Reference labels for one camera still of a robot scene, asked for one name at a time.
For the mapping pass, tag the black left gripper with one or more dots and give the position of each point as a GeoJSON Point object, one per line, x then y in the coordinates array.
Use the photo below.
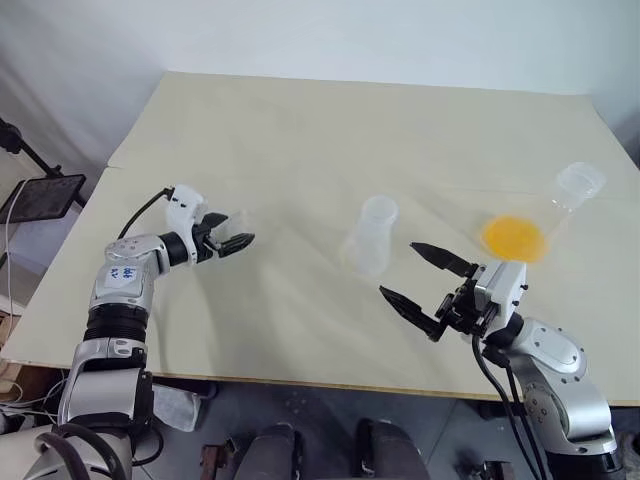
{"type": "Point", "coordinates": [204, 245]}

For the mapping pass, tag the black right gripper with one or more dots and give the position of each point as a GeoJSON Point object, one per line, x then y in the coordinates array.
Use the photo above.
{"type": "Point", "coordinates": [462, 310]}

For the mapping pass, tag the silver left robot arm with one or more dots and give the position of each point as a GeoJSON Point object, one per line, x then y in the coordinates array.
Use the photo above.
{"type": "Point", "coordinates": [122, 280]}

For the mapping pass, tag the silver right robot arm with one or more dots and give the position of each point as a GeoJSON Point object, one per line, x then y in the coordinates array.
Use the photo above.
{"type": "Point", "coordinates": [557, 352]}

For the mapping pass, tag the orange liquid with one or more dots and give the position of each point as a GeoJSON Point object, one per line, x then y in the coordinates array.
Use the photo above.
{"type": "Point", "coordinates": [515, 237]}

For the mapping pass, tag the clear plastic cup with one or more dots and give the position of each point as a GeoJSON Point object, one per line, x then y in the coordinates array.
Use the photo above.
{"type": "Point", "coordinates": [372, 240]}
{"type": "Point", "coordinates": [575, 187]}

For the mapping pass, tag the dark rounded shape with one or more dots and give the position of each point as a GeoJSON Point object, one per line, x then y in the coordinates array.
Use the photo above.
{"type": "Point", "coordinates": [387, 450]}
{"type": "Point", "coordinates": [274, 450]}

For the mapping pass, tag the white plastic bag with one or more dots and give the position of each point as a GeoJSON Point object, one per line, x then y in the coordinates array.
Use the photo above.
{"type": "Point", "coordinates": [175, 405]}

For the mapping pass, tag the black tablet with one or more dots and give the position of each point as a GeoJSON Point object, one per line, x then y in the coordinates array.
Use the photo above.
{"type": "Point", "coordinates": [42, 197]}

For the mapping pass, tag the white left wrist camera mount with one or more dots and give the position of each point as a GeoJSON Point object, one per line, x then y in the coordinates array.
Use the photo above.
{"type": "Point", "coordinates": [182, 210]}

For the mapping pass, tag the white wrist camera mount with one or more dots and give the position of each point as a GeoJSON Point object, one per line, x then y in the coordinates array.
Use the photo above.
{"type": "Point", "coordinates": [182, 210]}
{"type": "Point", "coordinates": [505, 290]}

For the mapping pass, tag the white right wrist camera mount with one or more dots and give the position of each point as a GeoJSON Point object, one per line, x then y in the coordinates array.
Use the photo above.
{"type": "Point", "coordinates": [505, 290]}

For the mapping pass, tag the rusty metal bracket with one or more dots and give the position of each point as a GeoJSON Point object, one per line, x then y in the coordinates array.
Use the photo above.
{"type": "Point", "coordinates": [215, 455]}

